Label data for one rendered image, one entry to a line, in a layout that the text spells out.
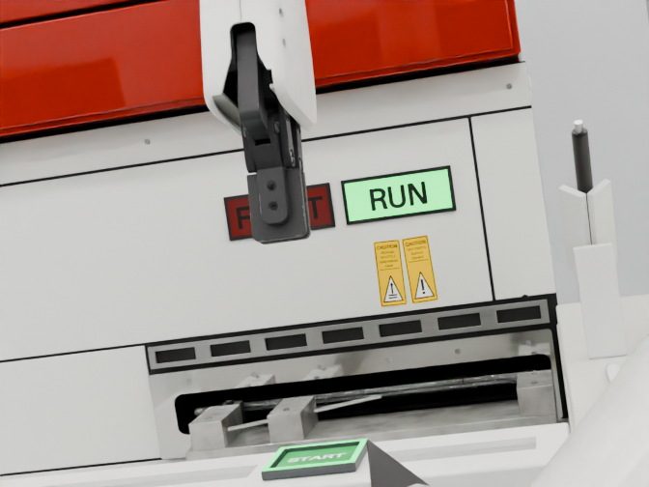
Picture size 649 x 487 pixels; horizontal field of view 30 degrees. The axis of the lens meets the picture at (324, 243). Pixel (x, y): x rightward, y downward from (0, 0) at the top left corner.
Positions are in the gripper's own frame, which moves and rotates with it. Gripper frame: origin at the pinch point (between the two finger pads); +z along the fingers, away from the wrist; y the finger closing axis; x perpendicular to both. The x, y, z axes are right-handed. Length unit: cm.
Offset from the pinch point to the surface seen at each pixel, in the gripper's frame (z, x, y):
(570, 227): -0.3, 17.0, -25.9
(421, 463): 15.6, 6.5, -1.4
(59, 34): -31, -32, -48
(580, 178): -3.3, 18.2, -22.2
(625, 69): -58, 37, -199
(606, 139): -44, 31, -202
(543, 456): 15.8, 13.4, -0.2
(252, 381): 7, -18, -60
